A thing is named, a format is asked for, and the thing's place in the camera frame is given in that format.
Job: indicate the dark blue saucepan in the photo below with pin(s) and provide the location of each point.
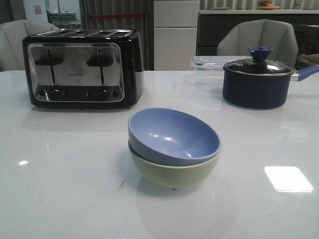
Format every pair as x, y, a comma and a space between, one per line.
261, 91

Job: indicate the dark counter with white top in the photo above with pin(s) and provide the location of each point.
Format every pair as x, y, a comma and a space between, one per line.
214, 25

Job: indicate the fruit plate on counter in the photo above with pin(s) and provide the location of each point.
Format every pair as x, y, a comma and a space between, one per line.
266, 5

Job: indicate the green bowl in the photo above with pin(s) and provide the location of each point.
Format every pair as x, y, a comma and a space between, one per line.
174, 176

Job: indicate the grey chair on right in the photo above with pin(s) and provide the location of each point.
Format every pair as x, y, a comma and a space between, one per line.
278, 35

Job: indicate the grey chair on left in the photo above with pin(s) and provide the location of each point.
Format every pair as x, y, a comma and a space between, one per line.
11, 37

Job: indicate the clear plastic food container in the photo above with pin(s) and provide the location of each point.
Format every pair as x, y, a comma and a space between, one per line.
208, 71

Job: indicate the glass pot lid blue knob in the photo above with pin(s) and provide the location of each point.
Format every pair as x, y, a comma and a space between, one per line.
259, 64

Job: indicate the white cabinet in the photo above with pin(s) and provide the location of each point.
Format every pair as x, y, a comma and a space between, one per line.
175, 34

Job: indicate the grey chair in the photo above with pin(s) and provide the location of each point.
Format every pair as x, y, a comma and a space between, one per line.
11, 37
278, 35

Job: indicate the blue bowl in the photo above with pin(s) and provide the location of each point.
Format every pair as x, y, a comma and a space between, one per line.
170, 137

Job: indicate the black and chrome toaster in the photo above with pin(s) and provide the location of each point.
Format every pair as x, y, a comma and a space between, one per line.
84, 69

